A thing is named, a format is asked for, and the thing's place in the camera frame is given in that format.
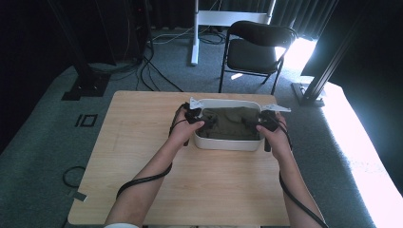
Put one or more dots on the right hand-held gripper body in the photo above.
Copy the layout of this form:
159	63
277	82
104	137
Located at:
269	118

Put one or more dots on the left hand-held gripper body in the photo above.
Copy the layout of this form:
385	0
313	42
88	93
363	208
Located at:
193	112

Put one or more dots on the olive green pants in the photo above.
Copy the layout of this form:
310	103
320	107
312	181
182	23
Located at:
229	125

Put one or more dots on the white plastic bin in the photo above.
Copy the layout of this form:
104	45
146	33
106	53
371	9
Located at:
226	145

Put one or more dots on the person's left hand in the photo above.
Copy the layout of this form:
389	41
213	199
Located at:
183	133

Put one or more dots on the person's right hand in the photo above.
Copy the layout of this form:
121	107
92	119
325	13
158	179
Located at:
277	141

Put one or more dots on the black aluminium profile stand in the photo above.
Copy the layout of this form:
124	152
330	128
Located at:
312	91

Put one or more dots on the black folding chair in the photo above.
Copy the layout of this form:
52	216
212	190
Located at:
252	55

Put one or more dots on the dark curtain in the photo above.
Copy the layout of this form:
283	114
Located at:
304	15

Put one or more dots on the black stand with square base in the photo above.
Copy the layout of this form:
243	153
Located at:
85	85

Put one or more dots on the white sleeve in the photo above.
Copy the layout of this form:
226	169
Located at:
122	226

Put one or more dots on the grey tape piece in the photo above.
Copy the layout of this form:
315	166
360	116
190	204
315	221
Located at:
80	196

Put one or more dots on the white metal desk frame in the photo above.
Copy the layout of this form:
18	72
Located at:
196	31

